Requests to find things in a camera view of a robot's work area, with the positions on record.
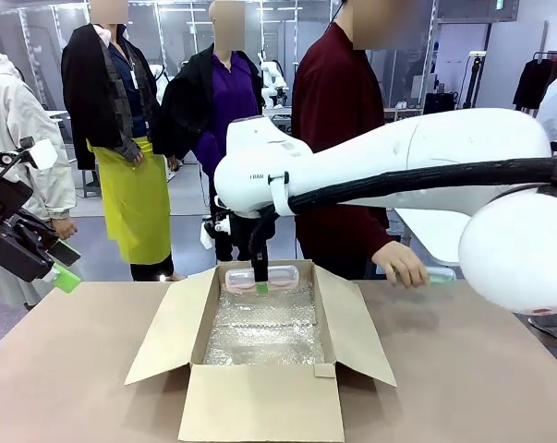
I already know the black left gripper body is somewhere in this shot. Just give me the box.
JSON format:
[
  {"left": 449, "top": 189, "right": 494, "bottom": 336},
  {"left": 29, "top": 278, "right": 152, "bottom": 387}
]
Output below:
[{"left": 0, "top": 159, "right": 33, "bottom": 241}]

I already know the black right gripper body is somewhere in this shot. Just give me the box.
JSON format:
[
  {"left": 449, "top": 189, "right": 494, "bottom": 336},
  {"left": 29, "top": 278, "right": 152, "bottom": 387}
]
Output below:
[{"left": 229, "top": 210, "right": 279, "bottom": 262}]

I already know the pink glasses case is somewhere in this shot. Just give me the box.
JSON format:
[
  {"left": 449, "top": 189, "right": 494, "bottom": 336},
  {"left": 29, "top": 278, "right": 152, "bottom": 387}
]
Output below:
[{"left": 224, "top": 265, "right": 301, "bottom": 293}]

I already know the large cardboard box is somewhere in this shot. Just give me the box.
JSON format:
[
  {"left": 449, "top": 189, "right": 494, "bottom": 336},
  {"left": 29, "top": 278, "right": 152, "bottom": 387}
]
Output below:
[{"left": 123, "top": 258, "right": 398, "bottom": 443}]

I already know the mint green glasses case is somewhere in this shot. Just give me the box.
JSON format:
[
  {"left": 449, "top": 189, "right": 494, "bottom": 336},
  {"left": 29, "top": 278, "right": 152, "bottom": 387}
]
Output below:
[{"left": 424, "top": 267, "right": 458, "bottom": 286}]

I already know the person's left forearm maroon sleeve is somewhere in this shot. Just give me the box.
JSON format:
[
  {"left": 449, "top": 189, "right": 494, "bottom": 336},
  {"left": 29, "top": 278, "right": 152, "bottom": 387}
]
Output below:
[{"left": 346, "top": 202, "right": 395, "bottom": 262}]

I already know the person's left hand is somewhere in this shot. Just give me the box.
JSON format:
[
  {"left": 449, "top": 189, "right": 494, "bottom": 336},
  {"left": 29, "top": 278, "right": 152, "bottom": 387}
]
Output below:
[{"left": 371, "top": 240, "right": 430, "bottom": 290}]

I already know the clear bubble wrap sheet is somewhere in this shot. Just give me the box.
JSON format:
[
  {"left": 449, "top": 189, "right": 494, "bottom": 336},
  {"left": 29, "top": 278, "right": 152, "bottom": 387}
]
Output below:
[{"left": 202, "top": 279, "right": 326, "bottom": 366}]

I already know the person in beige coat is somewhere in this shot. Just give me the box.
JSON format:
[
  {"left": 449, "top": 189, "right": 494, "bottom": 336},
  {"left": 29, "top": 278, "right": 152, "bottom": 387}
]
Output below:
[{"left": 0, "top": 50, "right": 83, "bottom": 310}]

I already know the mannequin with yellow apron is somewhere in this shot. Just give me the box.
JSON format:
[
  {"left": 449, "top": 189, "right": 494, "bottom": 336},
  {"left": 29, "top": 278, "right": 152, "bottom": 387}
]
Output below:
[{"left": 60, "top": 0, "right": 176, "bottom": 281}]

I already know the workbench with electronics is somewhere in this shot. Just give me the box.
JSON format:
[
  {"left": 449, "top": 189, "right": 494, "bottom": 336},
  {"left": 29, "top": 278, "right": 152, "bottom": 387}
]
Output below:
[{"left": 262, "top": 105, "right": 294, "bottom": 122}]

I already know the mannequin with purple shirt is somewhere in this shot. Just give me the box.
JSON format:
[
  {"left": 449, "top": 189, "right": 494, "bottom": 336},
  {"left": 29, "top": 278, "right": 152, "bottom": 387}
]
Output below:
[{"left": 160, "top": 0, "right": 265, "bottom": 264}]

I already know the person in maroon sweater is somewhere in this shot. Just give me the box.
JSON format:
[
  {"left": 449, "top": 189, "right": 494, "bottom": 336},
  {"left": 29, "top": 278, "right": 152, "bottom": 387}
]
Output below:
[{"left": 290, "top": 0, "right": 399, "bottom": 281}]

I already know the white shoe shelf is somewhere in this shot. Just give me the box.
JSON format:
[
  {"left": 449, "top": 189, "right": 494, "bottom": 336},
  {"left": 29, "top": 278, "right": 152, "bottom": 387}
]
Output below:
[{"left": 382, "top": 99, "right": 425, "bottom": 124}]

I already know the black bags pile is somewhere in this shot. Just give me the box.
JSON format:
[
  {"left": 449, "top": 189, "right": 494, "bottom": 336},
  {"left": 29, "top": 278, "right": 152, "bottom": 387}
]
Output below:
[{"left": 423, "top": 90, "right": 459, "bottom": 115}]

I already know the black tripod light stand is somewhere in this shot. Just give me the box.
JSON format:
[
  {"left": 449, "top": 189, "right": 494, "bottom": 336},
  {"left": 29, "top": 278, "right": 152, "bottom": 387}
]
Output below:
[{"left": 460, "top": 49, "right": 488, "bottom": 111}]

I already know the clothes rack with dark garments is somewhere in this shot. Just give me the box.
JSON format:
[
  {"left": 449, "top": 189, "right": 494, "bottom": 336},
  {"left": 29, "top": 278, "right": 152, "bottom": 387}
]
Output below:
[{"left": 512, "top": 49, "right": 557, "bottom": 112}]

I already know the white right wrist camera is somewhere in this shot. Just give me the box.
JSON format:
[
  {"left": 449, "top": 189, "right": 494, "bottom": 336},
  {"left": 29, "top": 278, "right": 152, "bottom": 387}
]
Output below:
[{"left": 199, "top": 220, "right": 231, "bottom": 251}]

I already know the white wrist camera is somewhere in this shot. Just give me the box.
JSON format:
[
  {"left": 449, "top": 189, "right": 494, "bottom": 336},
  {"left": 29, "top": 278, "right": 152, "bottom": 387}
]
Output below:
[
  {"left": 0, "top": 137, "right": 59, "bottom": 171},
  {"left": 199, "top": 220, "right": 231, "bottom": 251}
]

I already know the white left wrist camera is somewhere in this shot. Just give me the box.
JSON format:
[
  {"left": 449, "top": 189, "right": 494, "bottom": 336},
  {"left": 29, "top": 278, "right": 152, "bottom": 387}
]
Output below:
[{"left": 0, "top": 137, "right": 59, "bottom": 171}]

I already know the black sleeved arm cable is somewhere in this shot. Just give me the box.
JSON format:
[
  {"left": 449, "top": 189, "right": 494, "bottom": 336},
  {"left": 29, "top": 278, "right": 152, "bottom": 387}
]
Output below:
[{"left": 248, "top": 156, "right": 557, "bottom": 259}]

